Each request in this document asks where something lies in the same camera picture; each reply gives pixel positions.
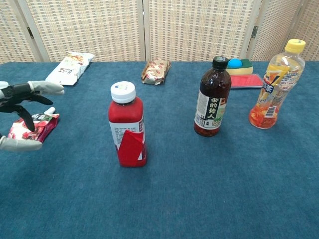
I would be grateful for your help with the red jelly spout pouch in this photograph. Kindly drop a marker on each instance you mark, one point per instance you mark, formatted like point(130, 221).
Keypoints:
point(45, 122)

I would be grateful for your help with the gold wrapped snack pack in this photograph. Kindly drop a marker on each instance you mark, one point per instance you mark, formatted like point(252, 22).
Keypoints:
point(154, 72)

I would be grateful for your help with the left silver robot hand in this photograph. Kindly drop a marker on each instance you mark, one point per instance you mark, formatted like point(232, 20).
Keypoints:
point(15, 92)

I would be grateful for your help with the yellow green sponge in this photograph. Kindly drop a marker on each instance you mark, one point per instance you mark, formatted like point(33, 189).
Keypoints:
point(245, 70)

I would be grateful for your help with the iced tea bottle yellow cap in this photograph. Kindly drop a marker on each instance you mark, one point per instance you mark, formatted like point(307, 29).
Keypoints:
point(279, 82)

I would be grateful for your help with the blue ball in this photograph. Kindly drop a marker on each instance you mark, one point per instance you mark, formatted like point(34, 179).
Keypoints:
point(236, 63)

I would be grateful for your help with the dark tea bottle black cap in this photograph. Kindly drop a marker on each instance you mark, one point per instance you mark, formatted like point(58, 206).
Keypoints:
point(211, 84)

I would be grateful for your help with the white snack bag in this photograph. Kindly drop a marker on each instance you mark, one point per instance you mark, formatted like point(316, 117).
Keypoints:
point(72, 69)

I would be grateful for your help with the red juice bottle white cap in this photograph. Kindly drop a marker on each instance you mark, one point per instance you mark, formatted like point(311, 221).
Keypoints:
point(125, 114)

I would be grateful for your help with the red ink pad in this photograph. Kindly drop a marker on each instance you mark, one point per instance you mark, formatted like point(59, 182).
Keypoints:
point(246, 81)

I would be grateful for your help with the woven folding screen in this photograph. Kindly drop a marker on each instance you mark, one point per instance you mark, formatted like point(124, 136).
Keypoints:
point(87, 25)

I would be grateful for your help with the black screen hinge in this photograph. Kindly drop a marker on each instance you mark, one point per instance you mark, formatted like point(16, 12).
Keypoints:
point(30, 33)
point(254, 32)

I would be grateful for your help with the blue table cloth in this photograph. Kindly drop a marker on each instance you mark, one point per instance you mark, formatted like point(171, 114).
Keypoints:
point(174, 199)

